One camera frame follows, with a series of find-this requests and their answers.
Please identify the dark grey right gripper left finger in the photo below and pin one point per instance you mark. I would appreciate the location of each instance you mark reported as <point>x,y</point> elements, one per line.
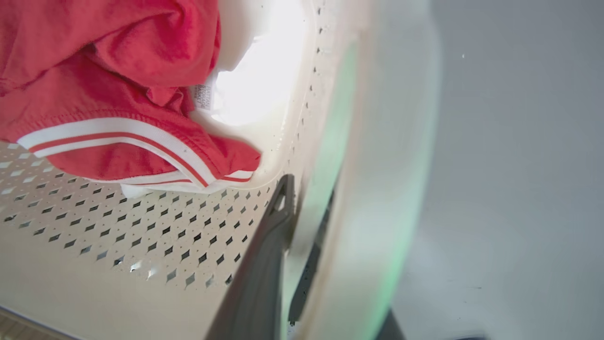
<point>259,283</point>

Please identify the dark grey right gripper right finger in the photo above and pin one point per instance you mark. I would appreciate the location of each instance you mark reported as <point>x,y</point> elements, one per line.
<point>306,278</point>

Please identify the white perforated plastic laundry basket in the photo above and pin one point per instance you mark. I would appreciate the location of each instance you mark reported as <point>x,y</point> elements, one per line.
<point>155,264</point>

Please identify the red garment with white stripes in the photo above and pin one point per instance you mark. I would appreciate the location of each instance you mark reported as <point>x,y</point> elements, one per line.
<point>108,85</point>

